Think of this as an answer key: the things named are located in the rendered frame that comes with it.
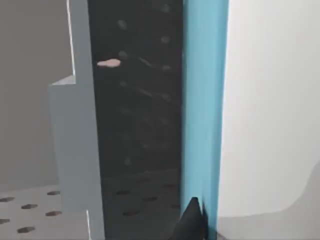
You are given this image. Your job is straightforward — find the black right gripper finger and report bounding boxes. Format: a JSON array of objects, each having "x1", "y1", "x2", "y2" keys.
[{"x1": 170, "y1": 196, "x2": 209, "y2": 240}]

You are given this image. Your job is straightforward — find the light blue rack panel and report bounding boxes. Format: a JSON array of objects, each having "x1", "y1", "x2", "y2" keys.
[{"x1": 178, "y1": 0, "x2": 230, "y2": 240}]

